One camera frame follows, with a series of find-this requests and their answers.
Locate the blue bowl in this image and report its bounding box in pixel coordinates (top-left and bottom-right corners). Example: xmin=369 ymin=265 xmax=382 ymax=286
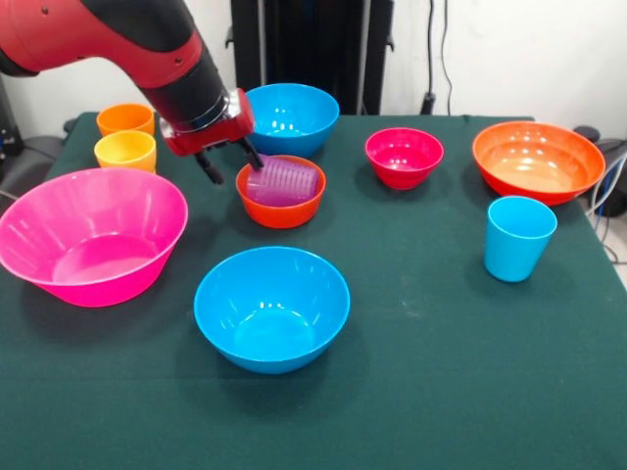
xmin=193 ymin=246 xmax=352 ymax=376
xmin=243 ymin=82 xmax=341 ymax=159

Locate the purple ribbed cup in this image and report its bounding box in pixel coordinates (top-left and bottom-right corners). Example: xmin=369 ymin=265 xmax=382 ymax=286
xmin=246 ymin=155 xmax=319 ymax=208

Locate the black hanging cable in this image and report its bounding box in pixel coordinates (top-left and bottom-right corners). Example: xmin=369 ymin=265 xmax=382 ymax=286
xmin=419 ymin=0 xmax=455 ymax=117

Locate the dark green tablecloth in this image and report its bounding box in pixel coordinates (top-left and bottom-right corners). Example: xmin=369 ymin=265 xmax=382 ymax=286
xmin=0 ymin=111 xmax=627 ymax=470

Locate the large pink bowl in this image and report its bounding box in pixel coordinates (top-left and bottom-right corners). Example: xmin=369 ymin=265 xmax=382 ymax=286
xmin=0 ymin=167 xmax=190 ymax=308

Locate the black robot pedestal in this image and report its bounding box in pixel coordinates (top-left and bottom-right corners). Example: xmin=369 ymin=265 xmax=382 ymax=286
xmin=224 ymin=0 xmax=396 ymax=117

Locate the large orange bowl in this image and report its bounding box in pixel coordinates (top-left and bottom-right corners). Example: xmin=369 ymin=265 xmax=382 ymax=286
xmin=471 ymin=120 xmax=607 ymax=207

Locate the orange cup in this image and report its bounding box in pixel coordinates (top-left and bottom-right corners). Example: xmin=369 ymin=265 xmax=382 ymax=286
xmin=96 ymin=102 xmax=156 ymax=138

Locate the black equipment rack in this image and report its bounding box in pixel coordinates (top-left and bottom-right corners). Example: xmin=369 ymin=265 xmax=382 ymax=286
xmin=0 ymin=72 xmax=24 ymax=158

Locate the yellow cup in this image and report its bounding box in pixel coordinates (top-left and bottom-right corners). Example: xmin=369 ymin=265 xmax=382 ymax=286
xmin=93 ymin=129 xmax=158 ymax=175

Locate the floor cables tangle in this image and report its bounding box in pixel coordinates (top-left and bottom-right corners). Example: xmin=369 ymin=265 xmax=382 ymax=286
xmin=585 ymin=151 xmax=627 ymax=263

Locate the small red bowl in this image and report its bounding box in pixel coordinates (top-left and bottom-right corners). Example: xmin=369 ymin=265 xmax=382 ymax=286
xmin=235 ymin=155 xmax=327 ymax=230

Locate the blue cup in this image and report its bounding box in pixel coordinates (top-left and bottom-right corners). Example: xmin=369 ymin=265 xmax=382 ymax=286
xmin=484 ymin=195 xmax=558 ymax=283

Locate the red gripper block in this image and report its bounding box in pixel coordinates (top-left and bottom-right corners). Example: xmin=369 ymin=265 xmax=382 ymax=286
xmin=163 ymin=88 xmax=266 ymax=186

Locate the small magenta bowl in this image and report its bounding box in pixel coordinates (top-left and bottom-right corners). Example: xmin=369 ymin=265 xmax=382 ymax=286
xmin=364 ymin=127 xmax=445 ymax=191

